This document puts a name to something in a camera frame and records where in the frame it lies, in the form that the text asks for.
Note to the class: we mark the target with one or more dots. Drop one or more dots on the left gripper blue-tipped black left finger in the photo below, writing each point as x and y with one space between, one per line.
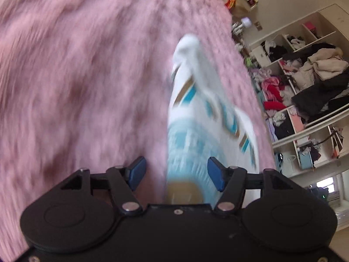
109 193

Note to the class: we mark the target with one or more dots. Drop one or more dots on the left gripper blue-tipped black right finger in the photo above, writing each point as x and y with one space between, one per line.
233 182

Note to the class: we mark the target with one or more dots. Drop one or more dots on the white teal striped garment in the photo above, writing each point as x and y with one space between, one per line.
202 123

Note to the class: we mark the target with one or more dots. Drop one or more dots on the pink fluffy blanket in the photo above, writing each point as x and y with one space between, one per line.
86 83

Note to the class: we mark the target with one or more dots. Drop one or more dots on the white open wardrobe shelf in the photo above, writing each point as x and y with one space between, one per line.
302 83

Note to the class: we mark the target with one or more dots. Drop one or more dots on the white table lamp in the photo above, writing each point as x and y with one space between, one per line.
246 22

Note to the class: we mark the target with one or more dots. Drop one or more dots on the red yellow snack bag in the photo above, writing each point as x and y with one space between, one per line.
230 4

